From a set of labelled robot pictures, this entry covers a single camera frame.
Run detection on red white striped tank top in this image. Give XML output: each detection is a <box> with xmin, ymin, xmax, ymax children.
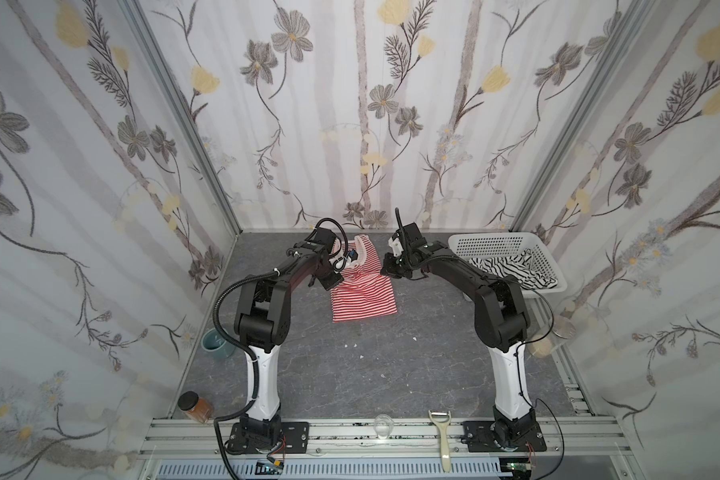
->
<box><xmin>330</xmin><ymin>235</ymin><xmax>397</xmax><ymax>323</ymax></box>

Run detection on black white striped tank top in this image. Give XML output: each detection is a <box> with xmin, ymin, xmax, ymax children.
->
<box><xmin>468</xmin><ymin>249</ymin><xmax>559</xmax><ymax>290</ymax></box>

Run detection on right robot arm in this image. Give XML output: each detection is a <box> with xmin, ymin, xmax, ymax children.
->
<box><xmin>381</xmin><ymin>213</ymin><xmax>546</xmax><ymax>452</ymax></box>

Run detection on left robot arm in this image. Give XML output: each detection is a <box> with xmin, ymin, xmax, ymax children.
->
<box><xmin>211</xmin><ymin>218</ymin><xmax>351</xmax><ymax>451</ymax></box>

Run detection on white plastic basket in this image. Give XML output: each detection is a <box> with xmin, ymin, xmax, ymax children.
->
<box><xmin>448</xmin><ymin>232</ymin><xmax>568</xmax><ymax>299</ymax></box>

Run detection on teal ceramic cup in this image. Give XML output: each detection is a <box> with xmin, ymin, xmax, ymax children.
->
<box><xmin>201</xmin><ymin>329</ymin><xmax>236</xmax><ymax>361</ymax></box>

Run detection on clear glass cup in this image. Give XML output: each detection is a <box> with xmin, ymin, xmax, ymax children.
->
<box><xmin>373</xmin><ymin>414</ymin><xmax>394</xmax><ymax>440</ymax></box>

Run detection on cream vegetable peeler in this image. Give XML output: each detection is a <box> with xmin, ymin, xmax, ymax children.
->
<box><xmin>428</xmin><ymin>410</ymin><xmax>452</xmax><ymax>473</ymax></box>

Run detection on glass jar with lid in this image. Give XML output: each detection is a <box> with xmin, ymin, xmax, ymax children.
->
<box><xmin>527</xmin><ymin>316</ymin><xmax>577</xmax><ymax>358</ymax></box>

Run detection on brown spice jar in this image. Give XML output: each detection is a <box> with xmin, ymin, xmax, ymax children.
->
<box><xmin>177</xmin><ymin>390</ymin><xmax>214</xmax><ymax>424</ymax></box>

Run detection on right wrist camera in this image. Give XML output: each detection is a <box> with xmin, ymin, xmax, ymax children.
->
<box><xmin>388</xmin><ymin>234</ymin><xmax>405</xmax><ymax>257</ymax></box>

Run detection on black corrugated cable hose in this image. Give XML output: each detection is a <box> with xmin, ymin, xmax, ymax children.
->
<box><xmin>212</xmin><ymin>271</ymin><xmax>280</xmax><ymax>480</ymax></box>

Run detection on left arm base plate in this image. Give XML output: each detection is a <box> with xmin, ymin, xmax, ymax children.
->
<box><xmin>225</xmin><ymin>422</ymin><xmax>310</xmax><ymax>455</ymax></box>

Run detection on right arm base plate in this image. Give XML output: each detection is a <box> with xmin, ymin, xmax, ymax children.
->
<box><xmin>462</xmin><ymin>420</ymin><xmax>547</xmax><ymax>453</ymax></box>

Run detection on aluminium front rail frame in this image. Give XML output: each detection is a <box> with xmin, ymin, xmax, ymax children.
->
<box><xmin>137</xmin><ymin>416</ymin><xmax>643</xmax><ymax>480</ymax></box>

